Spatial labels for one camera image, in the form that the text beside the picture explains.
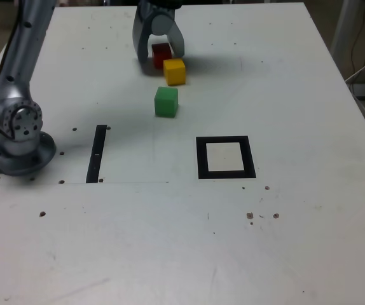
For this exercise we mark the black tape strip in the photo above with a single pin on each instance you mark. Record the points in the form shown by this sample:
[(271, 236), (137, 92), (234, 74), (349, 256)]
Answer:
[(95, 152)]

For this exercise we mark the black tape square outline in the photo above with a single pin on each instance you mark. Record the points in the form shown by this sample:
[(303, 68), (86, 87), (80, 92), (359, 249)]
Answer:
[(201, 159)]

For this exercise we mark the red cube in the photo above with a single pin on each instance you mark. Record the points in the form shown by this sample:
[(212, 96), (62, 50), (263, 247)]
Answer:
[(160, 55)]

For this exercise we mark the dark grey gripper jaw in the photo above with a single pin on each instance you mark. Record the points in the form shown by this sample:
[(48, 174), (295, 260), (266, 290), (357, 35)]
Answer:
[(141, 38)]

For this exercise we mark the yellow cube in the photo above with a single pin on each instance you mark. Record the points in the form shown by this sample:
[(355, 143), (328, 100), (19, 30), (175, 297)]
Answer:
[(175, 73)]

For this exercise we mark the green cube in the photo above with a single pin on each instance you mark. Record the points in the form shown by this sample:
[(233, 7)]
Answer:
[(166, 103)]

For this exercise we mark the white post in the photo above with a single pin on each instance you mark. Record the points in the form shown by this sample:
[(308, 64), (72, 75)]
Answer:
[(341, 25)]

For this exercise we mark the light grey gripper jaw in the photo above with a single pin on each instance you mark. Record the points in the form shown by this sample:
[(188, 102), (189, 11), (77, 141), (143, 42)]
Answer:
[(165, 23)]

